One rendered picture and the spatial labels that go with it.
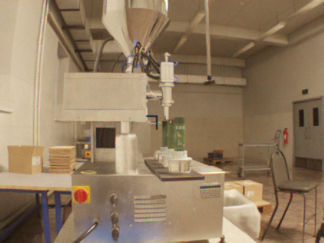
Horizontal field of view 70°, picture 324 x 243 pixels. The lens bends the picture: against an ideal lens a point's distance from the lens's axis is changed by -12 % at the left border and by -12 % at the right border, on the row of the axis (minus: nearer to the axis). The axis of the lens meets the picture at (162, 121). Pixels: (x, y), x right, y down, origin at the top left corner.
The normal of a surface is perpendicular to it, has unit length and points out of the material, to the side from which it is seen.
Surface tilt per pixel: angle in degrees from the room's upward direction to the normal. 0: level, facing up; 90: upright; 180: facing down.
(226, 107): 90
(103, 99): 90
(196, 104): 90
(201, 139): 90
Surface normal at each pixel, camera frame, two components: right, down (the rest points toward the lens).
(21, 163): -0.17, -0.04
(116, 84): 0.15, -0.04
